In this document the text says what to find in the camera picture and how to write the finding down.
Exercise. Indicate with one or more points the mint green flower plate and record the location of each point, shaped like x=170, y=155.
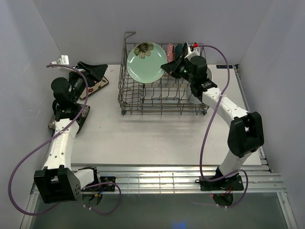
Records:
x=144, y=62

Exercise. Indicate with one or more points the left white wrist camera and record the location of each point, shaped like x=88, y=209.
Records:
x=63, y=60

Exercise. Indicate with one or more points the round teal rimmed plate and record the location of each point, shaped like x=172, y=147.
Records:
x=185, y=50

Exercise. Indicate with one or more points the dark square floral plate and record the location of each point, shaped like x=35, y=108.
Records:
x=69, y=113

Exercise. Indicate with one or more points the cream square floral plate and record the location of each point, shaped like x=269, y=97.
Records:
x=98, y=86

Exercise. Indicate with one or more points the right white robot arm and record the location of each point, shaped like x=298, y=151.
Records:
x=245, y=128

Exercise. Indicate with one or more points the grey wire dish rack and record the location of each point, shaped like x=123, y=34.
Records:
x=166, y=95

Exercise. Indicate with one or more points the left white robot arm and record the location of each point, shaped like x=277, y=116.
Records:
x=56, y=182

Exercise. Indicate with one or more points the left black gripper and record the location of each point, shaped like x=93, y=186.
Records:
x=96, y=71

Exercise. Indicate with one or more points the white oval plate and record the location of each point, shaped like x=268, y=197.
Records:
x=209, y=74

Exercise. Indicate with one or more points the pink polka dot plate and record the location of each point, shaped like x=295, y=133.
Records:
x=170, y=52

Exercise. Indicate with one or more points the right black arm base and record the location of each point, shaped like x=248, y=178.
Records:
x=230, y=183

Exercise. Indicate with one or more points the dark teal square plate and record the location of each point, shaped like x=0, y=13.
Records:
x=178, y=50

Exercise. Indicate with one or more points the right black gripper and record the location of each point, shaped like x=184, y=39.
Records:
x=172, y=67

